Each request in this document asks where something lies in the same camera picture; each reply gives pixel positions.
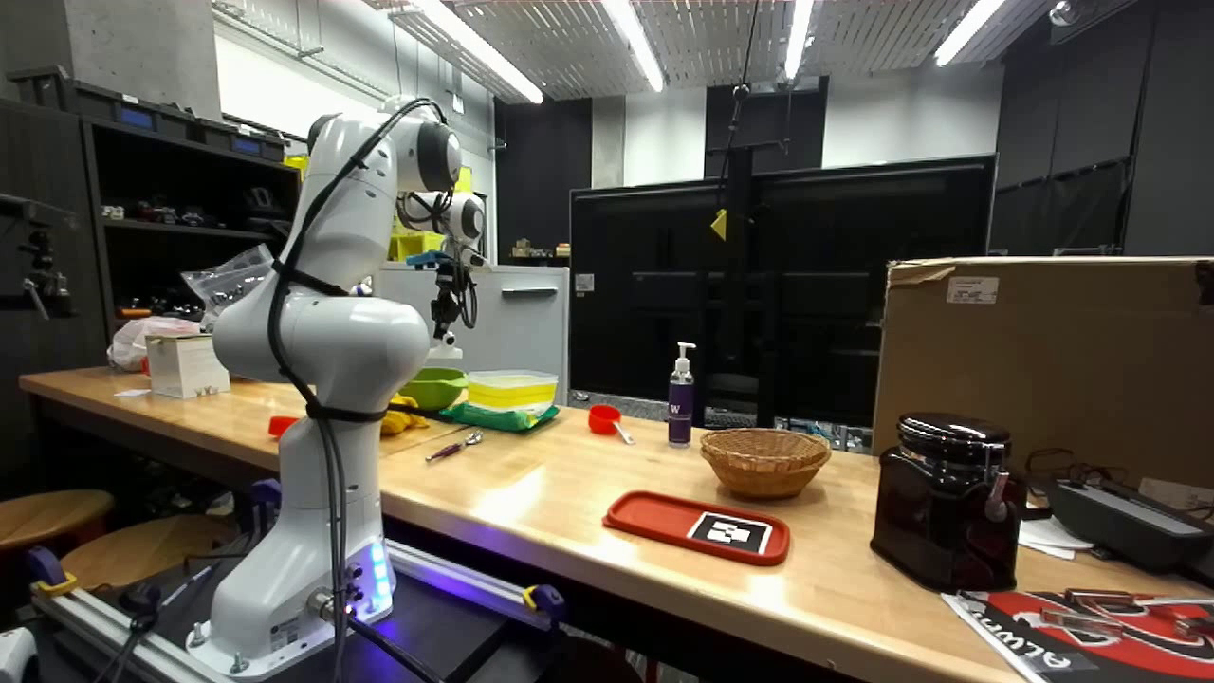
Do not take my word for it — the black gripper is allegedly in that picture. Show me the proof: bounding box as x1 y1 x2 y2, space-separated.
431 261 476 344

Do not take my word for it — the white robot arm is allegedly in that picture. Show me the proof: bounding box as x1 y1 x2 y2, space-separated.
185 94 476 680

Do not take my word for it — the green mixing bowl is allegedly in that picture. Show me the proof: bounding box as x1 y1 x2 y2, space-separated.
400 369 461 413

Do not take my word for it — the yellow plastic container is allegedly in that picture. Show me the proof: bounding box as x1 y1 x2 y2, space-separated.
467 371 557 411

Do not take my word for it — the grey white cabinet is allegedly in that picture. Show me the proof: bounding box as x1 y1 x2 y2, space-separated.
427 266 570 390

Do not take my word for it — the green snack bag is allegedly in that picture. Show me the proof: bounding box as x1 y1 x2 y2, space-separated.
437 401 560 436

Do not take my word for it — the metal spoon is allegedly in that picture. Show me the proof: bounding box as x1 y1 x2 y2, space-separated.
424 430 486 462

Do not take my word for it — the red measuring cup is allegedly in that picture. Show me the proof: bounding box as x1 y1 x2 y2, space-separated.
588 401 626 438

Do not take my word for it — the purple soap pump bottle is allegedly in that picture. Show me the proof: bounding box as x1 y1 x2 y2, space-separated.
666 342 696 442

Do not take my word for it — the white small box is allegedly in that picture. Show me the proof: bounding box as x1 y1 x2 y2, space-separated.
149 335 232 397

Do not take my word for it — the white plastic bag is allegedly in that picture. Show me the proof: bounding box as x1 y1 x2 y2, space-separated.
107 316 198 371

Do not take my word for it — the woven wicker basket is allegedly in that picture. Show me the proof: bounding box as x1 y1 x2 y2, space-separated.
703 430 830 500

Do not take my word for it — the red tray with tag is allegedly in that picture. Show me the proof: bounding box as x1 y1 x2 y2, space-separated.
604 490 794 565

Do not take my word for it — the round wooden stool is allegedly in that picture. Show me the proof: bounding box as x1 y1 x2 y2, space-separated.
0 490 115 552

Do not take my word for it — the dark glass jar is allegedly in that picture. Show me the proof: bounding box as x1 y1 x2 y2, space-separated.
868 411 1024 592

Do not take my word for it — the large cardboard box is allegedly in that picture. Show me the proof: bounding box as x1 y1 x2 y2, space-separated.
871 254 1214 487

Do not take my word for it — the red black magazine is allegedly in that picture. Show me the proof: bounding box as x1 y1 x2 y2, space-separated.
943 588 1214 683

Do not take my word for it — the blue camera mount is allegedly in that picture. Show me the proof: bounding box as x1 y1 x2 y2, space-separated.
405 250 448 269

